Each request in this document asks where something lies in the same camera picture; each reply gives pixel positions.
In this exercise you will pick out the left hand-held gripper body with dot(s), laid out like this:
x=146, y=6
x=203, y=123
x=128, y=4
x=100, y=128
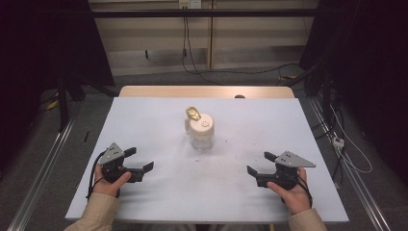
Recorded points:
x=112, y=157

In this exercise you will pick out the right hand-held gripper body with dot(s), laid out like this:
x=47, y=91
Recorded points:
x=290, y=166

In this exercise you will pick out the clear bottle with cream lid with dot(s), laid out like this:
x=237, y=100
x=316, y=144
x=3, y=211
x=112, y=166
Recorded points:
x=201, y=130

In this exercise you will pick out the person's left hand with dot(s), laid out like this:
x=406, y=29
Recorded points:
x=110, y=187

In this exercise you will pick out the person's right hand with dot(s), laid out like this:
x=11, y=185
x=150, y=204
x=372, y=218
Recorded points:
x=295, y=199

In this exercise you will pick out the white table board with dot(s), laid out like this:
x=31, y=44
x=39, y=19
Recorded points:
x=208, y=192

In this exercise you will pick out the white power strip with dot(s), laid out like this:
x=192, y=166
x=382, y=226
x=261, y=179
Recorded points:
x=338, y=142

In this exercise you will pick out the wooden table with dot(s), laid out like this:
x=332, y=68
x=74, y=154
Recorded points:
x=160, y=91

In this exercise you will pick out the black metal stand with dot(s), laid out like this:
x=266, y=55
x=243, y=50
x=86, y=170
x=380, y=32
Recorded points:
x=326, y=93
x=63, y=102

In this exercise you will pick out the metal floor rail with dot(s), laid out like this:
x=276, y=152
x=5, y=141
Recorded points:
x=38, y=179
x=356, y=179

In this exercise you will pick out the white wall socket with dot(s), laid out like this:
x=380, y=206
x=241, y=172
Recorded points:
x=190, y=3

